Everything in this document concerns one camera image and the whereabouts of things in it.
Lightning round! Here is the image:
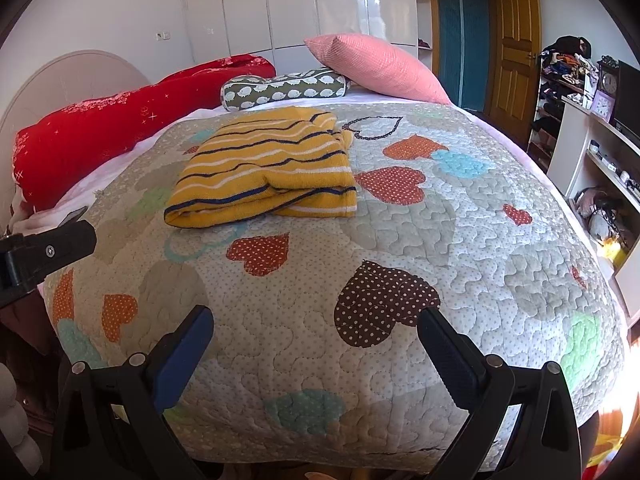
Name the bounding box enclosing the pink alarm clock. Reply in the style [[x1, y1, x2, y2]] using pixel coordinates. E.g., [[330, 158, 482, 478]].
[[591, 91, 615, 122]]

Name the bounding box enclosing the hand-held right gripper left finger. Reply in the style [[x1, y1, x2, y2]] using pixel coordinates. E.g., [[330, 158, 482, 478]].
[[50, 305, 215, 480]]

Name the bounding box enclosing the white glossy wardrobe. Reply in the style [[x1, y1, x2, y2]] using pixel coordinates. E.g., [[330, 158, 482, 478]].
[[182, 0, 418, 78]]

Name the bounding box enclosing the pink pillow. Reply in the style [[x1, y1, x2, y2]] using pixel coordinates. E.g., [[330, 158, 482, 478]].
[[304, 33, 451, 106]]

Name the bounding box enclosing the shoe rack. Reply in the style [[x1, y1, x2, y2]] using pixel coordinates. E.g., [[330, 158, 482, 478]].
[[527, 50, 601, 161]]

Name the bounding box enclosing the heart patterned quilt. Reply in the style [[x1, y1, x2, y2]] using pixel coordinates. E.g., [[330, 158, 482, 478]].
[[42, 102, 628, 473]]

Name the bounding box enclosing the black monitor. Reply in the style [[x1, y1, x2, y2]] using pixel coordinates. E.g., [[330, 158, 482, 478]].
[[612, 60, 640, 136]]

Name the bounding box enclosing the red patterned duvet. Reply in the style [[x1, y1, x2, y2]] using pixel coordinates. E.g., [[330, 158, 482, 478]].
[[11, 54, 277, 211]]

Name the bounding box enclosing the black phone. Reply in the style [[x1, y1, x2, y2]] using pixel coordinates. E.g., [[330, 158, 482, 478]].
[[57, 206, 90, 228]]

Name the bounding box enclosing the pile of clothes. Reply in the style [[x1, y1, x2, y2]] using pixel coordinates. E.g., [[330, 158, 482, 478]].
[[540, 35, 601, 86]]

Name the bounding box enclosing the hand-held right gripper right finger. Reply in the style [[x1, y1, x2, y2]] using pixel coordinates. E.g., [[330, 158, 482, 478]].
[[417, 307, 583, 480]]

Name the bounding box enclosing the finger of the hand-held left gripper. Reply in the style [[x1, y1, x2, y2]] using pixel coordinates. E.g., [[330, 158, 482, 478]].
[[0, 220, 97, 308]]

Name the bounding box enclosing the pale round headboard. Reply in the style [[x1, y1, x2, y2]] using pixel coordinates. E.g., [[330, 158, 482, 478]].
[[0, 50, 151, 231]]

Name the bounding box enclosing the white shelf unit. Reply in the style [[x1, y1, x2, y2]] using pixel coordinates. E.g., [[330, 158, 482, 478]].
[[547, 95, 640, 316]]

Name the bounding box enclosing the yellow bag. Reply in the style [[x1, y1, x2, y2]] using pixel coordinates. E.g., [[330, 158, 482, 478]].
[[602, 237, 627, 262]]

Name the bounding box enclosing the blue door curtain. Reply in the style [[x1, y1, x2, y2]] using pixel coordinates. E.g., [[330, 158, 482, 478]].
[[434, 0, 490, 113]]

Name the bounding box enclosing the green white patterned bolster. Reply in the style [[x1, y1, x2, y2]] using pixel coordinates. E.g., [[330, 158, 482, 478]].
[[221, 69, 349, 112]]

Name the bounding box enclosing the patterned bag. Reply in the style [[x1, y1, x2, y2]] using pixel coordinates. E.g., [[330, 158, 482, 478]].
[[575, 187, 626, 256]]

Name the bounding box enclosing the wooden door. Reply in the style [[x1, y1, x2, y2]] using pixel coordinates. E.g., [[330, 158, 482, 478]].
[[487, 0, 543, 136]]

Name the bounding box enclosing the white open shelf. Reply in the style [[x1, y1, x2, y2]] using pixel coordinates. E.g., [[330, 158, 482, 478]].
[[415, 0, 435, 68]]

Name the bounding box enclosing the white puffy garment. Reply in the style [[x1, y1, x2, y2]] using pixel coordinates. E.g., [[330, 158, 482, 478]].
[[0, 362, 43, 476]]

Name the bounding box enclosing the brown table clock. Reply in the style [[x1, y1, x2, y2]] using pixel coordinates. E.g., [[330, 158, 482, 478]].
[[599, 61, 621, 96]]

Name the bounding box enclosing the yellow striped knit sweater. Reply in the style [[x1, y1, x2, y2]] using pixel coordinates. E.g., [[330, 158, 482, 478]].
[[164, 106, 358, 229]]

